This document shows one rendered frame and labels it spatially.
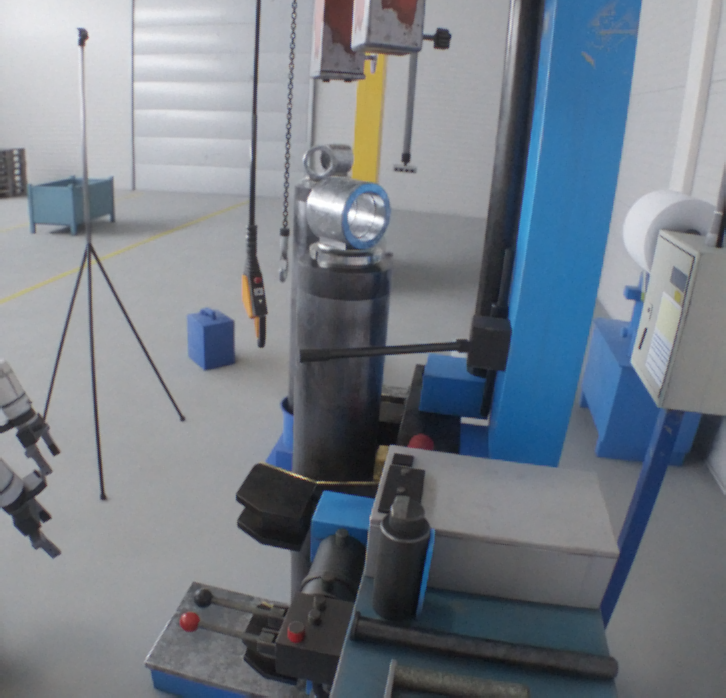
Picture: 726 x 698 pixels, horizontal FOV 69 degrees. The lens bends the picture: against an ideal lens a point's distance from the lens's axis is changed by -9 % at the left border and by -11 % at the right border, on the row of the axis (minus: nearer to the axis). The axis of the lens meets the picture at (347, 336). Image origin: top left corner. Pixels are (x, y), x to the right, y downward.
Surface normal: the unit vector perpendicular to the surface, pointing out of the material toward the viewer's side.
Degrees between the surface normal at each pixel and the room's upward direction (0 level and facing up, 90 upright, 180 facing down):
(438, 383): 90
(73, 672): 0
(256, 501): 0
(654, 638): 0
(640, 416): 90
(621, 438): 90
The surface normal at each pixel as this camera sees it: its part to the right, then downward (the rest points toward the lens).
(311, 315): -0.64, 0.24
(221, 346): 0.61, 0.32
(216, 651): 0.06, -0.93
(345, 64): 0.24, 0.37
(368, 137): -0.20, 0.34
